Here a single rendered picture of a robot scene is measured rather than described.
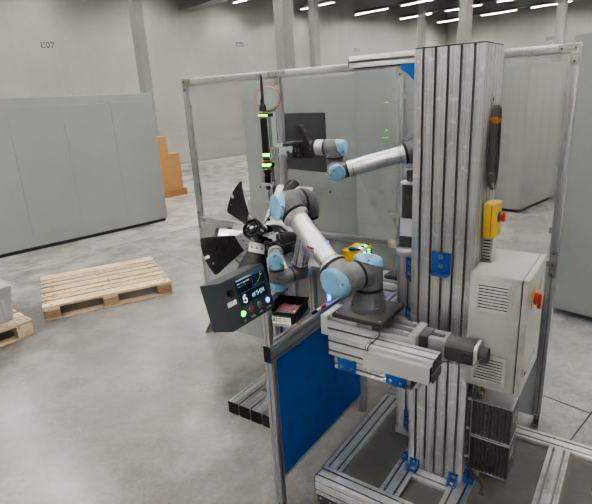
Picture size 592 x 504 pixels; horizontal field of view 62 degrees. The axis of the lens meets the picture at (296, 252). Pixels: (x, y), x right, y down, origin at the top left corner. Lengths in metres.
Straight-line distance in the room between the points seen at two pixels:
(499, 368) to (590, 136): 2.65
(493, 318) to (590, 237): 2.58
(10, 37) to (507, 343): 13.84
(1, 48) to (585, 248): 13.19
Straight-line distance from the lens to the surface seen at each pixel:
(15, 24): 14.82
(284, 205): 2.04
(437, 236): 2.00
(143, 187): 8.36
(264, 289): 2.00
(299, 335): 2.36
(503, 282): 1.93
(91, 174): 8.01
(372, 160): 2.31
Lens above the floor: 1.89
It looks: 18 degrees down
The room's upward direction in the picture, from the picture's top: 3 degrees counter-clockwise
